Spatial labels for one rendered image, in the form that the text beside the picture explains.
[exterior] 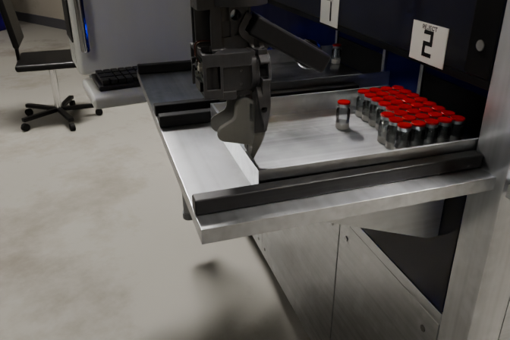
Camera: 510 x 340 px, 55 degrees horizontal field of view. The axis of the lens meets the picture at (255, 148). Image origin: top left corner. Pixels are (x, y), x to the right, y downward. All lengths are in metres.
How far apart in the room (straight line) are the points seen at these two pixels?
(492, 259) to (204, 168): 0.43
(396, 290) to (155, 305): 1.00
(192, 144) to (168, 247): 1.32
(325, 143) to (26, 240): 1.70
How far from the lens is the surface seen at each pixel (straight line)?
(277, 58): 1.20
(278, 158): 0.69
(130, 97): 1.26
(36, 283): 2.01
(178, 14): 1.49
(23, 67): 3.27
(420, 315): 0.96
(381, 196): 0.62
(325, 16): 1.10
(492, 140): 0.72
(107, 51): 1.46
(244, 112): 0.59
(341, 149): 0.73
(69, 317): 1.82
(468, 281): 0.82
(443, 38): 0.78
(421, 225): 0.81
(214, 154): 0.71
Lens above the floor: 1.18
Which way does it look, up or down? 24 degrees down
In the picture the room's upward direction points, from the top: straight up
